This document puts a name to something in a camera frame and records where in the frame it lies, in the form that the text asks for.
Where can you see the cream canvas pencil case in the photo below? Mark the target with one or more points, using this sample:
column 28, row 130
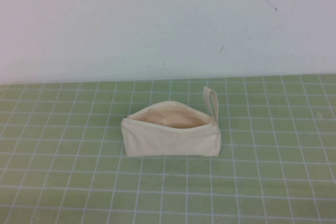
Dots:
column 168, row 141

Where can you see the green grid cutting mat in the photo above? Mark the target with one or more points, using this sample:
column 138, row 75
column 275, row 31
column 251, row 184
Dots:
column 65, row 155

